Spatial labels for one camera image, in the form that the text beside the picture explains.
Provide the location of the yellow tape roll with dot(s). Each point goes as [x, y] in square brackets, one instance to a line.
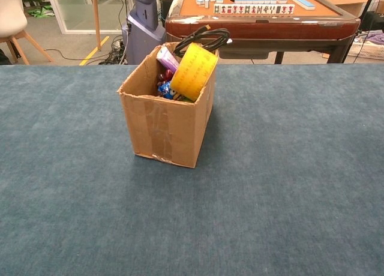
[192, 75]

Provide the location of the brown cardboard box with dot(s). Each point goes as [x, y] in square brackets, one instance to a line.
[162, 132]

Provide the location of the blue snack bag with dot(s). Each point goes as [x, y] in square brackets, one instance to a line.
[168, 91]

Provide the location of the dark red grape bunch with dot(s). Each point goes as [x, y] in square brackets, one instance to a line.
[166, 76]

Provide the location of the purple snack packet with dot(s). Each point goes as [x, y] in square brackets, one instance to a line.
[166, 58]

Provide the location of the blue felt table mat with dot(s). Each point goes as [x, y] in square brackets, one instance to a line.
[90, 198]

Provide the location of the brown mahjong table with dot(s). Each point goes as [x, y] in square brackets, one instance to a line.
[255, 24]

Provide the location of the face-up mahjong tile row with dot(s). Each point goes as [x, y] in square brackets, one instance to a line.
[253, 9]

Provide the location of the short blue-backed mahjong tile row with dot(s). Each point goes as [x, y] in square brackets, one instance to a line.
[255, 0]

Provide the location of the wooden pole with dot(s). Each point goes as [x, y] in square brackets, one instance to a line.
[96, 18]

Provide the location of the white-framed glass partition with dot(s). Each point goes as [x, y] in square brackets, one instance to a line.
[78, 18]

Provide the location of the white plastic basket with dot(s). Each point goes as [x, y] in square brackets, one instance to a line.
[366, 49]

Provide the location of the black tripod stand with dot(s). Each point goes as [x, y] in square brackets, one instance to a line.
[364, 18]

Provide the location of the wooden-legged chair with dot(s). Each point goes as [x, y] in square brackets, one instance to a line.
[10, 21]

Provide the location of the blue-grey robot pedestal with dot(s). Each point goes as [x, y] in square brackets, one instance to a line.
[142, 33]

